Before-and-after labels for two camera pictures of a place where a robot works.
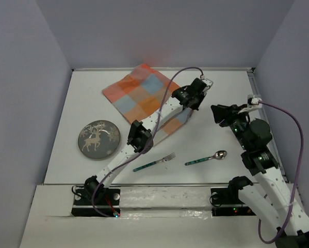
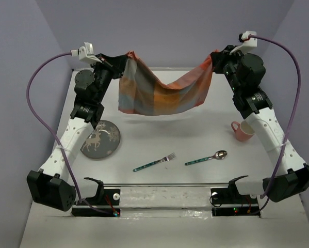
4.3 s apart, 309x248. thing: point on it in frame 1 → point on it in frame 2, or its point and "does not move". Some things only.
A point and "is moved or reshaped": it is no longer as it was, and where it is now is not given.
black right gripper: [229, 118] → [222, 59]
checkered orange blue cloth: [139, 91] is moved or reshaped
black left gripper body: [195, 101] → [112, 65]
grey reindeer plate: [98, 139] does not move
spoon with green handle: [218, 155] does not move
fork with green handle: [169, 157] does not move
